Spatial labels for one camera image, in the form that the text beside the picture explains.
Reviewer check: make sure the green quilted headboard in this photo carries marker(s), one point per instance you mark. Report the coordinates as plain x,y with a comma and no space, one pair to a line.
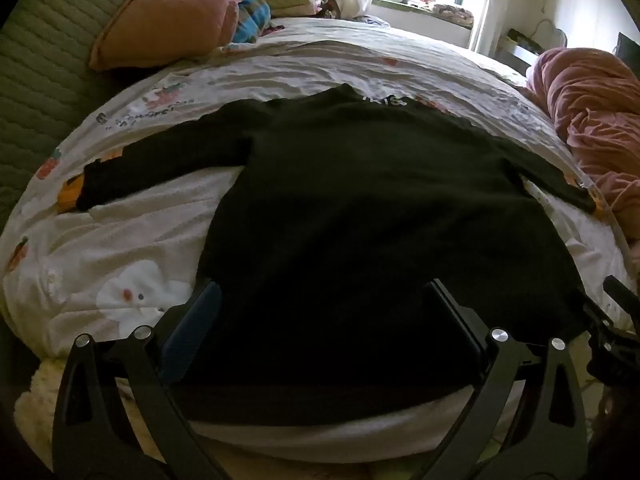
45,60

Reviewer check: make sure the dark bedside shelf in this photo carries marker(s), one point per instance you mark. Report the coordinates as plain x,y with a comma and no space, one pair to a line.
520,50

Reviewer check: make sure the pink blanket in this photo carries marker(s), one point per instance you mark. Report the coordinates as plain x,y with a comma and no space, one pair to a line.
595,110

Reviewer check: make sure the pink pillow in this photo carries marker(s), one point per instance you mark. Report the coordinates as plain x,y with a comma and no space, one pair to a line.
170,15

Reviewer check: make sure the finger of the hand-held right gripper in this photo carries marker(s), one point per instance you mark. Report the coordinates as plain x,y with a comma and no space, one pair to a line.
597,317
620,292

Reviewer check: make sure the blue plaid cloth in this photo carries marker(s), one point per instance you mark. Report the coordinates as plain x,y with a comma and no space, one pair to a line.
252,17

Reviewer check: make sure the white printed bed sheet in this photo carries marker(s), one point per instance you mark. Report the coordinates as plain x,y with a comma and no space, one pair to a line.
300,70

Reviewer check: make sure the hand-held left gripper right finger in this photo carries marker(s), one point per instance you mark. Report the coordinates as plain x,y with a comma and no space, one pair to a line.
457,330

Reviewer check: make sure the patterned cloth on windowsill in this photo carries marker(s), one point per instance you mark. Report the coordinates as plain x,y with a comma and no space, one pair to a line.
450,12

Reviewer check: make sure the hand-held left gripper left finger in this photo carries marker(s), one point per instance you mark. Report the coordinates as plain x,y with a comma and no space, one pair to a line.
192,330

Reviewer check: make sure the black screen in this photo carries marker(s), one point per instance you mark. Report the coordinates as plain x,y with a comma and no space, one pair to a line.
629,50

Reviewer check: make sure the cream fluffy blanket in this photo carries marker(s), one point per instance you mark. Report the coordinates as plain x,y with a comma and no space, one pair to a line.
45,390

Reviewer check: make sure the black sweater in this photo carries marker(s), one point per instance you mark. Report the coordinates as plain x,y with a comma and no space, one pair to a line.
350,210

